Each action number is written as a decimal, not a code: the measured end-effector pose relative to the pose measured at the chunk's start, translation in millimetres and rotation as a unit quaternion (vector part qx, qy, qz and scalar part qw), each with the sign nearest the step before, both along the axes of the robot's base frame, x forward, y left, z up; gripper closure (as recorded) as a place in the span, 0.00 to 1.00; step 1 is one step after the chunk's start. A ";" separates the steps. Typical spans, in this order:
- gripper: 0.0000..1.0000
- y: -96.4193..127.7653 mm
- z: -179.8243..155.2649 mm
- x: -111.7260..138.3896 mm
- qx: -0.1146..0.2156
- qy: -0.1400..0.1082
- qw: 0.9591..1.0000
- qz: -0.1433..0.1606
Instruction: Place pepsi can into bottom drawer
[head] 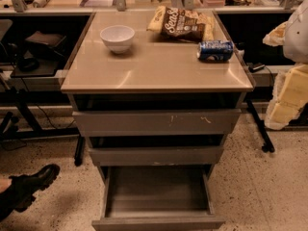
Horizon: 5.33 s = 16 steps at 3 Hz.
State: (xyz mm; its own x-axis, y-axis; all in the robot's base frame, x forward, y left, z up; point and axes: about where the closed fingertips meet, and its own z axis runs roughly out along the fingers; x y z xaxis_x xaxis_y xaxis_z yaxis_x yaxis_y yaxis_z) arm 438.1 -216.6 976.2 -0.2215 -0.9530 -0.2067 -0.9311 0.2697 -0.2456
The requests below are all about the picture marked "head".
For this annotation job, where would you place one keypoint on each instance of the black leather boot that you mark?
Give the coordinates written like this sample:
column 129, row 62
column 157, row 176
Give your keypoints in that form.
column 17, row 192

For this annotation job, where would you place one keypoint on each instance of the grey drawer cabinet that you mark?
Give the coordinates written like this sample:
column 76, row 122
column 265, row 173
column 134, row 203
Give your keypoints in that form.
column 152, row 75

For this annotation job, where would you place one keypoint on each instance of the black desk leg right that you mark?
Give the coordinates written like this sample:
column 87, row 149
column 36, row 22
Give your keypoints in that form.
column 267, row 146

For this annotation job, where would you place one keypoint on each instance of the dark box under desk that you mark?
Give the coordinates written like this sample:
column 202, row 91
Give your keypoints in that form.
column 41, row 43

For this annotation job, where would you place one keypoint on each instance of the black desk leg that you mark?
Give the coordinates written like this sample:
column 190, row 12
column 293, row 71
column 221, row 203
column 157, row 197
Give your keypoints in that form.
column 267, row 146
column 79, row 151

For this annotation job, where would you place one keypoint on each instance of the open grey bottom drawer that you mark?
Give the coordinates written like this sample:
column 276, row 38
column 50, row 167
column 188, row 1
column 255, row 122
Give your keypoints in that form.
column 168, row 198

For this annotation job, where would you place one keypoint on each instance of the brown sea salt chips bag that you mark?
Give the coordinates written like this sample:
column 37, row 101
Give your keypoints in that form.
column 181, row 24

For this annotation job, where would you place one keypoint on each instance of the black desk leg left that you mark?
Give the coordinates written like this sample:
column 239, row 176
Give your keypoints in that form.
column 79, row 151

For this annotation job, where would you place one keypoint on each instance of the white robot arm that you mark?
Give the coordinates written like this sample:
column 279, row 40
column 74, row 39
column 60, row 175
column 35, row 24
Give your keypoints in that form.
column 295, row 45

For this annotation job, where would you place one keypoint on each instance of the grey top drawer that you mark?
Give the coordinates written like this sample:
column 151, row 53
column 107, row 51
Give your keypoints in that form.
column 156, row 123

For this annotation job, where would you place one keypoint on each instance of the white ceramic bowl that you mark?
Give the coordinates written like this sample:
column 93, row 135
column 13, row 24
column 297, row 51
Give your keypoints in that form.
column 117, row 38

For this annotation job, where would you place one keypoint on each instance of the blue pepsi can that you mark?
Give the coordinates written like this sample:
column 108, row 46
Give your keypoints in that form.
column 215, row 50

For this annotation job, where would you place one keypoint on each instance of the grey middle drawer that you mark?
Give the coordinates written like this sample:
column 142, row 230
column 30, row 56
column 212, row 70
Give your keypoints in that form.
column 156, row 156

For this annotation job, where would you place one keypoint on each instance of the black power adapter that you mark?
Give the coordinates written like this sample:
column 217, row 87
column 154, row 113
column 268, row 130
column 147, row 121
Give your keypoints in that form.
column 255, row 67

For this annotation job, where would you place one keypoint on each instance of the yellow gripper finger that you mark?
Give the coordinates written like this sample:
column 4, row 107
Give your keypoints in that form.
column 276, row 36
column 289, row 96

